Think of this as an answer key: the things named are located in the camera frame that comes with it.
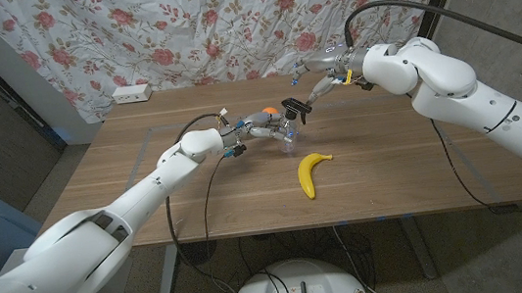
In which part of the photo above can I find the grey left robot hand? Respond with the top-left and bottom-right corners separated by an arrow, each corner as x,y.
232,106 -> 299,149

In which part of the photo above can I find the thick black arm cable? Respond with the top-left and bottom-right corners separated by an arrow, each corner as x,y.
341,0 -> 522,87
155,110 -> 247,293

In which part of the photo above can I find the clear spray bottle black nozzle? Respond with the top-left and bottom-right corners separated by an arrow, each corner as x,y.
272,94 -> 317,155

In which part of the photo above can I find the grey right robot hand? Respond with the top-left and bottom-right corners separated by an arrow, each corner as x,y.
287,43 -> 371,109

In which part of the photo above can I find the white power strip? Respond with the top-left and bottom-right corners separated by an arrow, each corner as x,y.
111,82 -> 154,106

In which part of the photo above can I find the yellow toy banana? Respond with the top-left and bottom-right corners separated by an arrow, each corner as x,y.
295,150 -> 339,202

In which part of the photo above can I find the white table leg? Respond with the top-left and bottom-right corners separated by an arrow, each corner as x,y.
151,243 -> 185,293

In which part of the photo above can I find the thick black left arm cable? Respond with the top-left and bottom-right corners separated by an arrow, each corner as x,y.
155,110 -> 247,293

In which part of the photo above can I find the white slanted panel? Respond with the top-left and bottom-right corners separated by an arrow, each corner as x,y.
0,0 -> 104,155

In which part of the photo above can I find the black round table foot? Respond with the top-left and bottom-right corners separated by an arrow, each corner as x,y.
175,238 -> 220,269

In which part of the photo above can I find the grey table leg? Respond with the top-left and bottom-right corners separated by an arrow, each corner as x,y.
400,214 -> 440,282

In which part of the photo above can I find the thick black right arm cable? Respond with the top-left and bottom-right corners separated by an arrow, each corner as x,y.
341,0 -> 522,87

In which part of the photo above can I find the floral backdrop cloth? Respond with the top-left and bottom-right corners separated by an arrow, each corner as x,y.
0,0 -> 466,134

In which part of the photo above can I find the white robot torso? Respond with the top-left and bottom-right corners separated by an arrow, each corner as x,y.
224,251 -> 371,293

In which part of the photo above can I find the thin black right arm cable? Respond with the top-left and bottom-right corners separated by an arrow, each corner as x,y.
428,107 -> 522,230

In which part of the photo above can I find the white floor cable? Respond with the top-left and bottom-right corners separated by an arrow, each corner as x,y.
331,219 -> 400,293

